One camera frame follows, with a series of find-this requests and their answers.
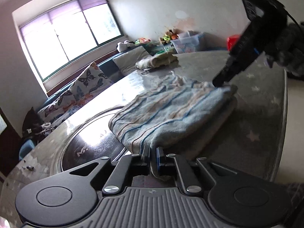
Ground clear plastic storage box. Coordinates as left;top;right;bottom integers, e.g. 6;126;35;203
170;30;205;54

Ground round glass turntable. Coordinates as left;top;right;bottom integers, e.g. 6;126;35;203
56;105;128;174

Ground blue striped shirt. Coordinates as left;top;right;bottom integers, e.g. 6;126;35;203
108;74;238;181

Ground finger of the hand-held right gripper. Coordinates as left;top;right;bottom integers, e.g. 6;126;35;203
212;62;241;88

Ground purple roller blind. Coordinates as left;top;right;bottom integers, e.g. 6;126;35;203
19;0;106;32

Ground white plush toy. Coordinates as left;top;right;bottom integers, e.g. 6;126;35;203
116;41;135;52

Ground red container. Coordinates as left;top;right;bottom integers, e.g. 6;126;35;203
226;35;242;51

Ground folded cloth in plastic bag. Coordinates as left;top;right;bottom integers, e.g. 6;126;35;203
135;53;179;71

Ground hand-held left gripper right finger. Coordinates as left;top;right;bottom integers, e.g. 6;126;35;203
155;147;240;193

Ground butterfly print pillow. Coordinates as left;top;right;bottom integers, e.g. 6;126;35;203
69;62;113;101
38;92;82;124

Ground green pink plush toys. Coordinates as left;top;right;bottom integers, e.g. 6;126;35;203
134;37;152;46

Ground person's dark knit garment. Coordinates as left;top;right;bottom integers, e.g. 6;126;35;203
284;182;304;228

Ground black bag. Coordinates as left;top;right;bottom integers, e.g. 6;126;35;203
22;107;45;138

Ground grey pillow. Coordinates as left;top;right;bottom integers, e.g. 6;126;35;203
112;46;153;77

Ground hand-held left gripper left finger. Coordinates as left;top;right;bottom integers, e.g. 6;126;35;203
66;146;152;194

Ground green framed window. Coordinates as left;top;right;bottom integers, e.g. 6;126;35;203
12;0;127;84

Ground brown plush toys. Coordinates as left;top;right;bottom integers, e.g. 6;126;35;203
159;29;179;44

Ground person's right hand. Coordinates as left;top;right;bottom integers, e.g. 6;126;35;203
267;21;304;78

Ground dark wooden glass door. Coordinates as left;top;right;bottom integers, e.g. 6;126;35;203
0;107;23;179

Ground black cable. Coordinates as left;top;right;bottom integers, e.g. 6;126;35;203
285;10;300;26

